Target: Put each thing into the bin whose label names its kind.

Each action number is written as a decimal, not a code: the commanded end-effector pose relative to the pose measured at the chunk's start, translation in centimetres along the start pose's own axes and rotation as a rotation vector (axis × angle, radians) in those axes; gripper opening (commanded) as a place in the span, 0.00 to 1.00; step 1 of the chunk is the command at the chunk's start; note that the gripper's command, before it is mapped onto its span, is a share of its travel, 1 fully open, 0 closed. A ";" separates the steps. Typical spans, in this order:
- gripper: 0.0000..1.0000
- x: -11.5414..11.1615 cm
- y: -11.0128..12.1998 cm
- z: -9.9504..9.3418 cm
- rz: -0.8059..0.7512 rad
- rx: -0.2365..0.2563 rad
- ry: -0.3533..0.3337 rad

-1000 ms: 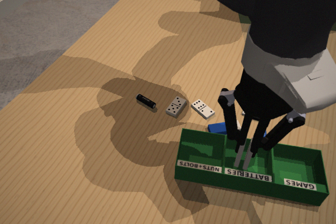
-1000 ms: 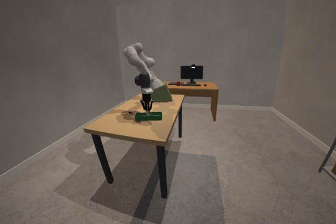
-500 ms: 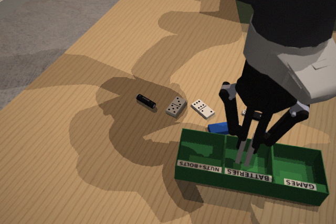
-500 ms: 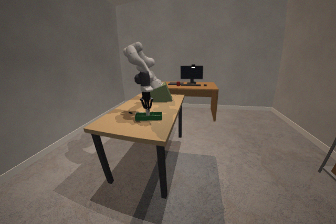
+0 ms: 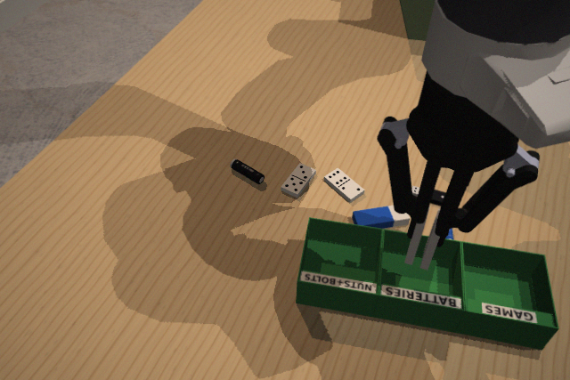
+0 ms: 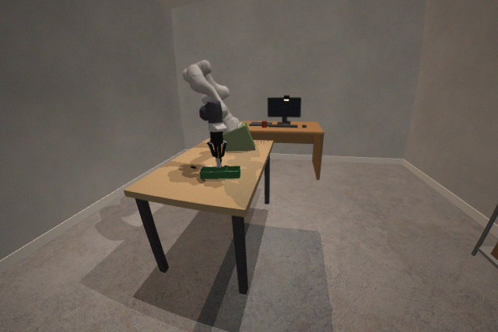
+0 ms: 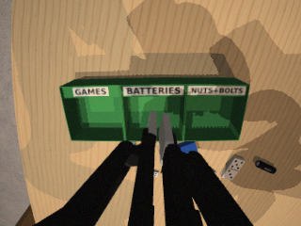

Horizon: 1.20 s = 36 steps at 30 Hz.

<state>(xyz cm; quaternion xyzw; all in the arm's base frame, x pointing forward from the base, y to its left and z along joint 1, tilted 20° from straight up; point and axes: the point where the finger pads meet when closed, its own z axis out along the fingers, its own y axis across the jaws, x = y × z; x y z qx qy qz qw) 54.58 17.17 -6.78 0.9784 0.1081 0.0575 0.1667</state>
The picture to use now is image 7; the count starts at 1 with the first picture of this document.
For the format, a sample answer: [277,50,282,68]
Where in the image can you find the blue and white eraser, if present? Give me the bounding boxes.
[178,141,198,153]

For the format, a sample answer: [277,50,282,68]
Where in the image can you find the black usb stick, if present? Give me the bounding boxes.
[154,170,159,177]

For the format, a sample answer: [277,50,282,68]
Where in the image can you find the green three-compartment bin rack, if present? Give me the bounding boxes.
[59,77,250,141]

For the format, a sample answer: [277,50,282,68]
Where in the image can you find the black aa battery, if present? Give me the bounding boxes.
[255,160,277,174]

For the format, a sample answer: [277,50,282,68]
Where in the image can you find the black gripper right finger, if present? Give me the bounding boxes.
[159,113,253,226]

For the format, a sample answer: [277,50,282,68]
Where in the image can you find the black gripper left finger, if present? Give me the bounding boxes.
[33,111,157,226]

